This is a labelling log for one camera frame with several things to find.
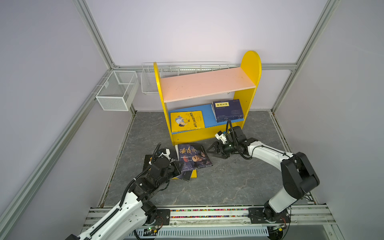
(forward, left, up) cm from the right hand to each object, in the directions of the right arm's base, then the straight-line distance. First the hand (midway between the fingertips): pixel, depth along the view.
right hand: (209, 155), depth 84 cm
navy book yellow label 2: (+29, -12, +7) cm, 32 cm away
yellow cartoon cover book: (+22, +14, +5) cm, 26 cm away
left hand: (-8, +14, +4) cm, 16 cm away
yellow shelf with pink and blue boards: (+49, +7, -8) cm, 50 cm away
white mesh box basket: (+44, +63, +12) cm, 78 cm away
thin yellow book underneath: (-9, +9, -8) cm, 15 cm away
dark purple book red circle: (-1, +9, 0) cm, 10 cm away
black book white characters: (-9, +14, -7) cm, 18 cm away
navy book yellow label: (+29, -12, +7) cm, 32 cm away
